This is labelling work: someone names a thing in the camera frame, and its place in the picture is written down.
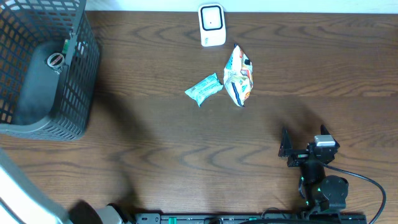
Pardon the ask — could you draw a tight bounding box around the yellow white snack bag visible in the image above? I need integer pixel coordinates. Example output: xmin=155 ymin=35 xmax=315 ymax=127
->
xmin=223 ymin=44 xmax=254 ymax=107

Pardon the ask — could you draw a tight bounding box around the teal snack packet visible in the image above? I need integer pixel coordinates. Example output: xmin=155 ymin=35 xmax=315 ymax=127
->
xmin=185 ymin=73 xmax=223 ymax=106

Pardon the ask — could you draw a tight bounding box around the green Zam-Buk tin box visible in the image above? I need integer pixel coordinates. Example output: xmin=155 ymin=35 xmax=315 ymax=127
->
xmin=46 ymin=52 xmax=65 ymax=75

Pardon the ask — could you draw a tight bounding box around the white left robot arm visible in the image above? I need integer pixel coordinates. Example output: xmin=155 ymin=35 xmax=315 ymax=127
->
xmin=1 ymin=150 xmax=129 ymax=224

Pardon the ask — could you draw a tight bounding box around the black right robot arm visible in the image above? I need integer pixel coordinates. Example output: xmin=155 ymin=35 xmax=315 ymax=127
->
xmin=278 ymin=125 xmax=349 ymax=219

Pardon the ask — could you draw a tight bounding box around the white barcode scanner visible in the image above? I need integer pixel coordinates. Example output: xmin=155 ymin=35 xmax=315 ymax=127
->
xmin=198 ymin=3 xmax=226 ymax=47

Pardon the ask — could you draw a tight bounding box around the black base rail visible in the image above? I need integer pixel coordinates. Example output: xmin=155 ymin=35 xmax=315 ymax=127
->
xmin=133 ymin=211 xmax=367 ymax=224

